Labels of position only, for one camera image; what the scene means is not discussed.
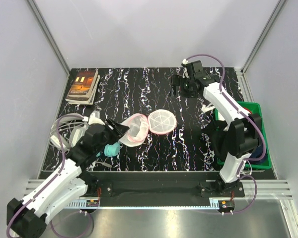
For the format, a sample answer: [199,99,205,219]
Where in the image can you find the blue garment in bin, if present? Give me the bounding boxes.
[250,145,267,164]

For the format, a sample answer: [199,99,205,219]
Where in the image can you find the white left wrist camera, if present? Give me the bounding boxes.
[83,111,105,125]

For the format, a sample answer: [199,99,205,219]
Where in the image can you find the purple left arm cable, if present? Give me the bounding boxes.
[5,114,94,238]

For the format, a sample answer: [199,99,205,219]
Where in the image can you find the teal cat-ear headphones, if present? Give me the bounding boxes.
[96,141,121,157]

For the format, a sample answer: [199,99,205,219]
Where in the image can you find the white pink mesh laundry bag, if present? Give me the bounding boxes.
[119,109,177,147]

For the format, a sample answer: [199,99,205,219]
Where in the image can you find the grey usb cable plug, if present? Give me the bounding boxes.
[100,162,112,168]

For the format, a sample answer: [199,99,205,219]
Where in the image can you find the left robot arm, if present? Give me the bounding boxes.
[6,119,129,238]

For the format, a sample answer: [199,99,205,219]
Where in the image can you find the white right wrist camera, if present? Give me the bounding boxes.
[181,59,190,79]

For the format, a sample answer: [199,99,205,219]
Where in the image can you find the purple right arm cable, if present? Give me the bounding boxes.
[181,54,268,216]

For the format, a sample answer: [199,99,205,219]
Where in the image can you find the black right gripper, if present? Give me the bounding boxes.
[169,74,199,98]

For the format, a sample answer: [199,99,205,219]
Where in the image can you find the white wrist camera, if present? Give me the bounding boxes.
[181,59,190,79]
[83,111,105,125]

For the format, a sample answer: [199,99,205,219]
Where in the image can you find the white headphones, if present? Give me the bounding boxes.
[49,113,88,152]

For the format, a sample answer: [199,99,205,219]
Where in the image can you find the paperback book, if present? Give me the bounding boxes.
[65,68,100,105]

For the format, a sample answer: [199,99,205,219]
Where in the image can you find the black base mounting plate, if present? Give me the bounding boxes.
[92,172,245,208]

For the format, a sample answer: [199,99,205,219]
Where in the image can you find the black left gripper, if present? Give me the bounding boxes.
[94,118,129,154]

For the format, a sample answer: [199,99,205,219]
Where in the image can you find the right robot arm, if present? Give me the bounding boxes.
[170,73,267,197]

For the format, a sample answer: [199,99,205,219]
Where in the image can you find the green plastic bin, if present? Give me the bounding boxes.
[214,101,273,170]

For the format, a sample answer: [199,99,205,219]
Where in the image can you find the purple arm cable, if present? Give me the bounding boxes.
[181,54,268,216]
[5,114,94,238]

